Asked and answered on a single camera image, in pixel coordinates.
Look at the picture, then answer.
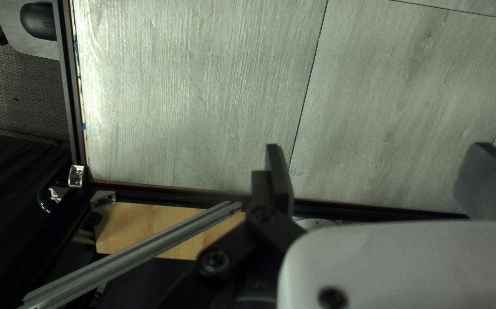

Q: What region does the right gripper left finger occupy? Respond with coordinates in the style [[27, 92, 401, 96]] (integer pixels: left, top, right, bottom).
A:
[[196, 143, 308, 298]]

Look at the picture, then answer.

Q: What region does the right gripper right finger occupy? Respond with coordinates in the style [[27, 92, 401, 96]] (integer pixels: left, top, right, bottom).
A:
[[453, 142, 496, 221]]

